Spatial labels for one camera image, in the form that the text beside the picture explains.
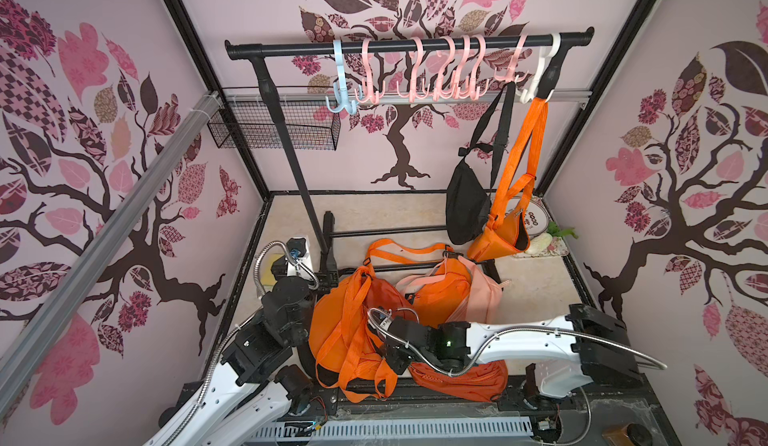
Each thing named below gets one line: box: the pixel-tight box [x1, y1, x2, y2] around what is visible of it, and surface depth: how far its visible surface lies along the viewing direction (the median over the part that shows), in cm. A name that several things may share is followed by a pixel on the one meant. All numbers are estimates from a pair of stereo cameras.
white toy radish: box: [525, 233, 553, 256], surface depth 102 cm
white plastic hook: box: [519, 32, 562, 104], surface depth 57 cm
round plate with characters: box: [524, 197, 551, 238], surface depth 112 cm
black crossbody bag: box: [445, 82, 516, 246], surface depth 89 cm
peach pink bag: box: [396, 256, 511, 325], surface depth 84 cm
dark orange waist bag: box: [408, 360, 509, 403], surface depth 74 cm
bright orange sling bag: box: [467, 97, 548, 262], surface depth 80 cm
